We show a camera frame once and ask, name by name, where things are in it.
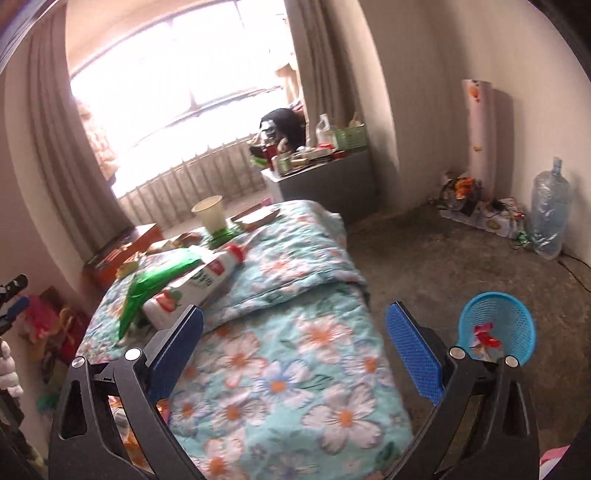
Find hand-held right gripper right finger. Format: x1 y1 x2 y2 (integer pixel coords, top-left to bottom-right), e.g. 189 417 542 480
385 301 541 480

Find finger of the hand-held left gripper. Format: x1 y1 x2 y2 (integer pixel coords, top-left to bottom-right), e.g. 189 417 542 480
0 274 29 297
0 296 31 335

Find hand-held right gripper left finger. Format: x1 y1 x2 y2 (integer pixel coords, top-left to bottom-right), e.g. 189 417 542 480
47 304 206 480

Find white strawberry print bag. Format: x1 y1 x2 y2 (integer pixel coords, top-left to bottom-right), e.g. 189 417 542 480
141 244 250 330

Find large green snack bag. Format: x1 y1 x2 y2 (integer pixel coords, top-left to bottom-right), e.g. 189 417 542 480
117 248 204 342

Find blue plastic basket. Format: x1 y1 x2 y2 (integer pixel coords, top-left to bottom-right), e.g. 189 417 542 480
457 292 537 365

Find pink plastic bag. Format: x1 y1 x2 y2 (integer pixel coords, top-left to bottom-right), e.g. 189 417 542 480
25 295 61 342

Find red gift bag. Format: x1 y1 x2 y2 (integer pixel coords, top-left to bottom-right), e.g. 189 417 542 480
55 307 90 365

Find red white wrapper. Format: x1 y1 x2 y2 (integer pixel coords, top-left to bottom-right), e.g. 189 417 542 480
468 323 504 361

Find orange wooden cabinet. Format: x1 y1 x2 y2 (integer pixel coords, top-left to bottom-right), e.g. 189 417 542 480
82 223 158 289

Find floral blanket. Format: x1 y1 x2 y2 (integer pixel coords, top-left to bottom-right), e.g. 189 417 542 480
76 199 414 480

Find grey curtain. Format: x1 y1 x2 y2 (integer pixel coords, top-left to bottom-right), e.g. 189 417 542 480
284 0 400 171
0 14 134 259

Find white paper cup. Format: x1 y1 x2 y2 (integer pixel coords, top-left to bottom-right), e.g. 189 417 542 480
191 195 228 233

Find white plastic package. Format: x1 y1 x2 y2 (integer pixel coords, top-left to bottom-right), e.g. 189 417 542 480
438 196 525 238

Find metal balcony railing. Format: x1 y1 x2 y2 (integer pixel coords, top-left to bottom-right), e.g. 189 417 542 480
113 88 296 222

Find beige quilted jacket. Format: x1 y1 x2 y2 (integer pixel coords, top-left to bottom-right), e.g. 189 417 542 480
76 99 118 181

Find orange black snack bag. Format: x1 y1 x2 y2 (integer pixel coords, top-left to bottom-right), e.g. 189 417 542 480
443 175 483 215

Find pink floral cloth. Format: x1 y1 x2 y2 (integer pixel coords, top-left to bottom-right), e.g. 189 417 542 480
538 445 573 480

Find grey white cabinet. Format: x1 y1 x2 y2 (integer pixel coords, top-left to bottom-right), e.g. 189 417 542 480
261 148 376 222

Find large clear water jug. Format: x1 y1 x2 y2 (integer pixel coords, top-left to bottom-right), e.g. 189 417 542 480
530 157 573 260

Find green plastic basket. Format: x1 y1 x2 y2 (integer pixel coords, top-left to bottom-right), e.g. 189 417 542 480
333 124 369 151

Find white printed roll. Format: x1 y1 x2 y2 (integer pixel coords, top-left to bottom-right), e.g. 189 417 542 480
462 78 499 195

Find white plastic bag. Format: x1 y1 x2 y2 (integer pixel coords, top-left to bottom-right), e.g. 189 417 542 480
315 113 338 144

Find black backpack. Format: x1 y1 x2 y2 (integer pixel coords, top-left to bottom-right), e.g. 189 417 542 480
259 107 308 153

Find cream hanging clothes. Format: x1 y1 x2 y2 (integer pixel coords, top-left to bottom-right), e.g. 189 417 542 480
274 60 303 107

